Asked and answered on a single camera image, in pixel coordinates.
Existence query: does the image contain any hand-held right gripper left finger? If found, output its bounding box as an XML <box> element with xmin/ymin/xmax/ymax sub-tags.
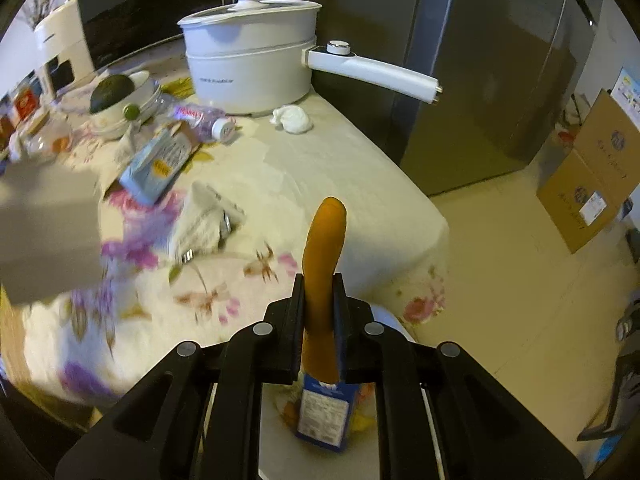
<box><xmin>55</xmin><ymin>274</ymin><xmax>307</xmax><ymax>480</ymax></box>

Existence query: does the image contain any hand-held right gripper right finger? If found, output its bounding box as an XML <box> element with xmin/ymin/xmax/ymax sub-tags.
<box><xmin>334</xmin><ymin>274</ymin><xmax>586</xmax><ymax>480</ymax></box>

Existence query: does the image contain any white plastic bin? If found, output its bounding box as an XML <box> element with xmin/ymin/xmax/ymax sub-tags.
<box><xmin>257</xmin><ymin>305</ymin><xmax>417</xmax><ymax>480</ymax></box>

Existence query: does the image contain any blue cracker box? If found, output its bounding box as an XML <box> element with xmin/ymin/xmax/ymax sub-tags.
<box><xmin>295</xmin><ymin>372</ymin><xmax>362</xmax><ymax>453</ymax></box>

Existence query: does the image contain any orange peel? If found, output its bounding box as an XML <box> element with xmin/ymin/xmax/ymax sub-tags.
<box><xmin>301</xmin><ymin>196</ymin><xmax>347</xmax><ymax>385</ymax></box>

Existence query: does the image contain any crumpled white paper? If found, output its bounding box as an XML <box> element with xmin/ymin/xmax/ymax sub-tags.
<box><xmin>167</xmin><ymin>180</ymin><xmax>247</xmax><ymax>264</ymax></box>

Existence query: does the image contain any light blue carton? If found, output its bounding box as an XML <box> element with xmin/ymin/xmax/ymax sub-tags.
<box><xmin>120</xmin><ymin>130</ymin><xmax>202</xmax><ymax>206</ymax></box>

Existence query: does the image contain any cardboard box with white label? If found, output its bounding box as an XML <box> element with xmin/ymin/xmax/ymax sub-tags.
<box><xmin>536</xmin><ymin>150</ymin><xmax>640</xmax><ymax>254</ymax></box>

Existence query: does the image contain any clear plastic bottle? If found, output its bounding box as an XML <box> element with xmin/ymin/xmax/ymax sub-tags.
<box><xmin>162</xmin><ymin>101</ymin><xmax>236</xmax><ymax>143</ymax></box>

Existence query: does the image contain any white tissue ball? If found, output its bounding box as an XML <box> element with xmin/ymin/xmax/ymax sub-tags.
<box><xmin>271</xmin><ymin>105</ymin><xmax>314</xmax><ymax>134</ymax></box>

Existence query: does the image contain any white bowl with avocado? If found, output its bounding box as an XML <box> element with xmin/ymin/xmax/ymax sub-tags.
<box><xmin>90</xmin><ymin>70</ymin><xmax>162</xmax><ymax>140</ymax></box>

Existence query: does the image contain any glass jar with oranges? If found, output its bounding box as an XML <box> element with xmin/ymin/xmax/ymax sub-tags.
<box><xmin>20</xmin><ymin>110</ymin><xmax>76</xmax><ymax>157</ymax></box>

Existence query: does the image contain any dark green pumpkin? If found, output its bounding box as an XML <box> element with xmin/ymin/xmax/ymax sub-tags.
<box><xmin>90</xmin><ymin>75</ymin><xmax>136</xmax><ymax>114</ymax></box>

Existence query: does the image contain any white electric cooking pot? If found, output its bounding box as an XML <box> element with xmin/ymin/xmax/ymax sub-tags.
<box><xmin>177</xmin><ymin>0</ymin><xmax>443</xmax><ymax>117</ymax></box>

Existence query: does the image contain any grey steel refrigerator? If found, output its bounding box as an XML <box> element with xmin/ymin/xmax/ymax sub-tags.
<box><xmin>310</xmin><ymin>0</ymin><xmax>601</xmax><ymax>197</ymax></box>

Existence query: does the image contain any blue printed leaflet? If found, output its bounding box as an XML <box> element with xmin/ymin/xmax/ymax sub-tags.
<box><xmin>617</xmin><ymin>67</ymin><xmax>640</xmax><ymax>126</ymax></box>

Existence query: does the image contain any white air fryer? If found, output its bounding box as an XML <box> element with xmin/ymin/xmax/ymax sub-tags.
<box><xmin>32</xmin><ymin>0</ymin><xmax>96</xmax><ymax>97</ymax></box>

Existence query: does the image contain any black microwave oven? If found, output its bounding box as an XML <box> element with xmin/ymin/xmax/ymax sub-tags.
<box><xmin>75</xmin><ymin>0</ymin><xmax>281</xmax><ymax>68</ymax></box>

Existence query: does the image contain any dark metal frame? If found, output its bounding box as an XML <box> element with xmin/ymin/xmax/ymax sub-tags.
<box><xmin>577</xmin><ymin>299</ymin><xmax>640</xmax><ymax>442</ymax></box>

